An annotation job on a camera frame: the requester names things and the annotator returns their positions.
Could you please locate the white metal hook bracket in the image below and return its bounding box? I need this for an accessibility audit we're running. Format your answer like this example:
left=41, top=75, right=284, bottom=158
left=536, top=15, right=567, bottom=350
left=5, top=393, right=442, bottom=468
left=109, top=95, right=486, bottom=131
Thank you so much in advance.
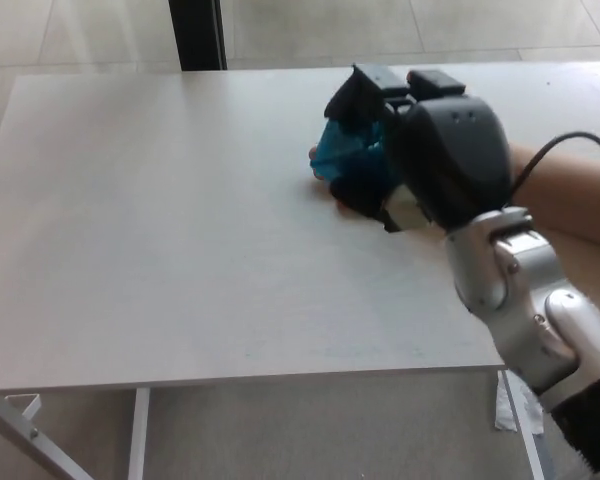
left=4, top=393, right=42, bottom=425

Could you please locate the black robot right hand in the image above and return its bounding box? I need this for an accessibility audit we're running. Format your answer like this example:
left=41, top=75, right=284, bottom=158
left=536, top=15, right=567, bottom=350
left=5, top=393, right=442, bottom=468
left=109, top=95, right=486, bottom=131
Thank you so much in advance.
left=324, top=63, right=514, bottom=235

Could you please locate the bare person hand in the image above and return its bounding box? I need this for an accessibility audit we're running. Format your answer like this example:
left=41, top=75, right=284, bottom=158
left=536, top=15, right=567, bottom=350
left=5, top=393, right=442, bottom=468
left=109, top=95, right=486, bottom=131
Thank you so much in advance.
left=307, top=143, right=354, bottom=217

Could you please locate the bare person forearm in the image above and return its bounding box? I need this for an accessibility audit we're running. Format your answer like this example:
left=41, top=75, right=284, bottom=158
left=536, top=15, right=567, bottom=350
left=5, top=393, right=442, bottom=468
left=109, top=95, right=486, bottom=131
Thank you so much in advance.
left=508, top=142, right=600, bottom=251

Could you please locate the blue foil-wrapped cube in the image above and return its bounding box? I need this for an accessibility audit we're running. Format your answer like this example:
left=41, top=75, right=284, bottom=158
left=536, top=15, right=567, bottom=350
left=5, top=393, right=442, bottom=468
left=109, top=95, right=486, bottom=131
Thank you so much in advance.
left=308, top=119, right=396, bottom=189

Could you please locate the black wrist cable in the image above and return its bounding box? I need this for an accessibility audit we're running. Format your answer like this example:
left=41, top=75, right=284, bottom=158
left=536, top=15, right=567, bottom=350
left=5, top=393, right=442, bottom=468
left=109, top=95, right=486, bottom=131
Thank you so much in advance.
left=507, top=130, right=600, bottom=209

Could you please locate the white straight table leg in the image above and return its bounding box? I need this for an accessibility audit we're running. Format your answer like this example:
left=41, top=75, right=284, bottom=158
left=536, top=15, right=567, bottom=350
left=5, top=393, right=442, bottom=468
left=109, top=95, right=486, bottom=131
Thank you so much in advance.
left=128, top=387, right=151, bottom=480

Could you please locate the black door frame post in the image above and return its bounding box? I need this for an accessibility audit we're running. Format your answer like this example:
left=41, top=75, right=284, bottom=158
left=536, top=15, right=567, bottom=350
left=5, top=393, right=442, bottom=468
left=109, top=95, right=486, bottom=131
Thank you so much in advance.
left=168, top=0, right=229, bottom=71

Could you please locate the white slanted table leg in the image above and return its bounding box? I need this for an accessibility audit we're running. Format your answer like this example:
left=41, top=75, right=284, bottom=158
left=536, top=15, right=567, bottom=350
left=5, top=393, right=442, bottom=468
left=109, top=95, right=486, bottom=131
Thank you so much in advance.
left=0, top=396, right=84, bottom=480

